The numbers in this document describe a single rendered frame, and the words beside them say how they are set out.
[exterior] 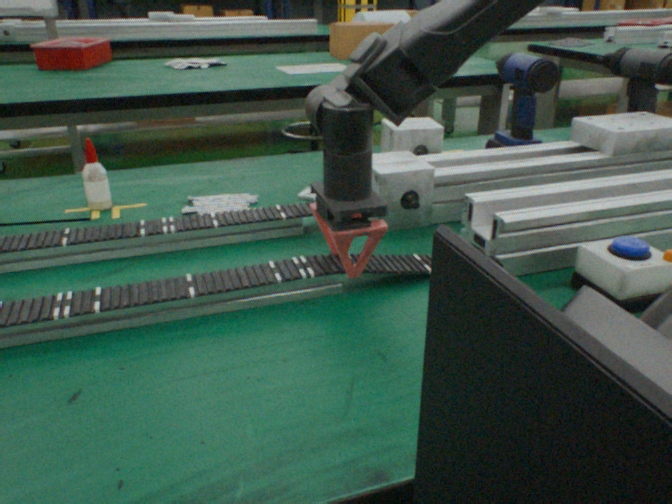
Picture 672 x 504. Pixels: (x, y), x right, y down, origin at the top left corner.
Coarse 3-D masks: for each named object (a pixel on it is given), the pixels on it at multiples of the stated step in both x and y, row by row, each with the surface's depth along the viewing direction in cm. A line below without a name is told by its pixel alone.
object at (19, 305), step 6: (12, 300) 63; (18, 300) 63; (24, 300) 63; (6, 306) 62; (12, 306) 62; (18, 306) 62; (6, 312) 60; (12, 312) 61; (18, 312) 60; (0, 318) 60; (6, 318) 59; (12, 318) 59; (18, 318) 60; (0, 324) 58; (6, 324) 59; (12, 324) 59
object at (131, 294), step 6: (138, 282) 66; (126, 288) 65; (132, 288) 66; (138, 288) 65; (126, 294) 64; (132, 294) 64; (138, 294) 64; (126, 300) 63; (132, 300) 63; (138, 300) 63; (126, 306) 62; (132, 306) 62
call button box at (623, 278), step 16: (608, 240) 71; (592, 256) 68; (608, 256) 67; (624, 256) 66; (640, 256) 66; (656, 256) 67; (576, 272) 71; (592, 272) 68; (608, 272) 66; (624, 272) 64; (640, 272) 64; (656, 272) 65; (576, 288) 71; (592, 288) 69; (608, 288) 66; (624, 288) 64; (640, 288) 65; (656, 288) 66; (624, 304) 65; (640, 304) 66
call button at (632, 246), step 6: (612, 240) 68; (618, 240) 68; (624, 240) 67; (630, 240) 67; (636, 240) 67; (642, 240) 68; (612, 246) 68; (618, 246) 67; (624, 246) 66; (630, 246) 66; (636, 246) 66; (642, 246) 66; (648, 246) 66; (624, 252) 66; (630, 252) 66; (636, 252) 66; (642, 252) 66; (648, 252) 66
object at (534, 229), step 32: (480, 192) 79; (512, 192) 79; (544, 192) 80; (576, 192) 81; (608, 192) 83; (640, 192) 85; (480, 224) 78; (512, 224) 71; (544, 224) 72; (576, 224) 75; (608, 224) 76; (640, 224) 78; (512, 256) 73; (544, 256) 75; (576, 256) 76
